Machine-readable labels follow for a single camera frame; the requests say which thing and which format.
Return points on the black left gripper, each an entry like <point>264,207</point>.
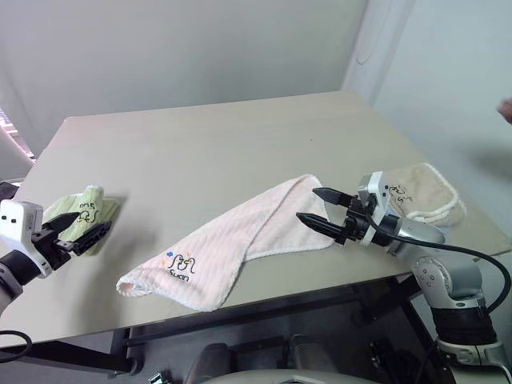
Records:
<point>50,250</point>

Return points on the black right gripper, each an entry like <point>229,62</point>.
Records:
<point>356,224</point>

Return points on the pink towel with embroidered logo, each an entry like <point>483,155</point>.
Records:
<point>224,248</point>

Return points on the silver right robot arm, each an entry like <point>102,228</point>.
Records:
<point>424,234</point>

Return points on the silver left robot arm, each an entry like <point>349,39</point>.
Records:
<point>16,268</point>

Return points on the green towel with embroidered logo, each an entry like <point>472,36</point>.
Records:
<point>96,196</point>

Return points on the beige towel with white trim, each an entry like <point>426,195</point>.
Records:
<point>428,188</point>

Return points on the bystander bare hand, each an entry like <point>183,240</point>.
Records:
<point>507,110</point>

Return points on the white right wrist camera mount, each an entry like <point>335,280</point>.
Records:
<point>376,182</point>

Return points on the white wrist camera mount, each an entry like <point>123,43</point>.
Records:
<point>376,182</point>
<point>14,224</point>

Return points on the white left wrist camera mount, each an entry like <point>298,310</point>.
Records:
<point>14,224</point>

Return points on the black table frame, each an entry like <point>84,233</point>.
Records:
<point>80,358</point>

